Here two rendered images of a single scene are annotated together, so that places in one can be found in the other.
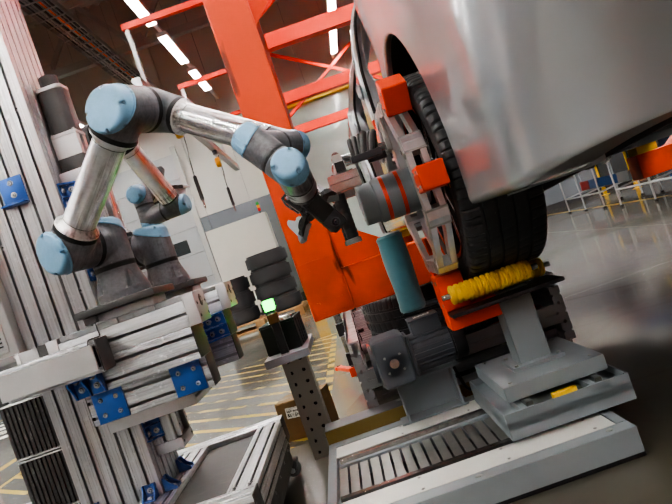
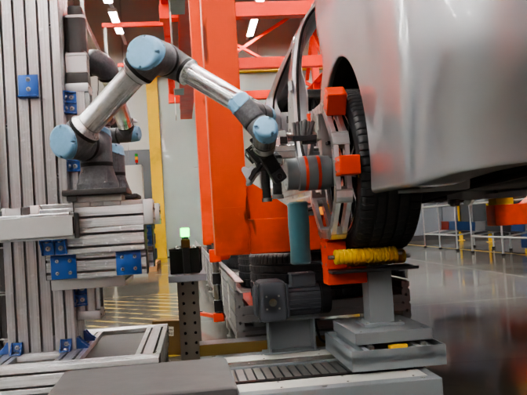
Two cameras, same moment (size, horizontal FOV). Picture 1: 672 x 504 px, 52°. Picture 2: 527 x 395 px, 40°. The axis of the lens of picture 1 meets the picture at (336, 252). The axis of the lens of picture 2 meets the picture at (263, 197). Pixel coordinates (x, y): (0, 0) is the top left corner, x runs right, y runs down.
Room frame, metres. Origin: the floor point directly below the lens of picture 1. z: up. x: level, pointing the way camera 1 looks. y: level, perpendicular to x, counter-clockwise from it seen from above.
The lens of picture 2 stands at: (-0.71, 0.30, 0.67)
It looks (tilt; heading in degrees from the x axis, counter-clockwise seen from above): 2 degrees up; 353
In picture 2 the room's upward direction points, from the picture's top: 4 degrees counter-clockwise
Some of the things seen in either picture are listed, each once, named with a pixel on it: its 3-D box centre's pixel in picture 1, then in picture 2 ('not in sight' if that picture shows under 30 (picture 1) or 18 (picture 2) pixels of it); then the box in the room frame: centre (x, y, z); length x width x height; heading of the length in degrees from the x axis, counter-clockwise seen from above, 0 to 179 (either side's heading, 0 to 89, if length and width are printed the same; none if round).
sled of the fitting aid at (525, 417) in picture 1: (542, 388); (380, 346); (2.14, -0.46, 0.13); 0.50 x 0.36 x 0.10; 0
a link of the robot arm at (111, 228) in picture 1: (104, 242); (94, 144); (1.94, 0.60, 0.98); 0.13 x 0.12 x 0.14; 152
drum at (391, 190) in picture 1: (392, 195); (310, 172); (2.13, -0.22, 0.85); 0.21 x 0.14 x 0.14; 90
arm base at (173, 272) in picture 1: (165, 274); (112, 184); (2.44, 0.59, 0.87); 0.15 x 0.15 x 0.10
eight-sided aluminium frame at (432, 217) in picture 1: (414, 187); (328, 172); (2.13, -0.29, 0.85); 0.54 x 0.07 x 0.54; 0
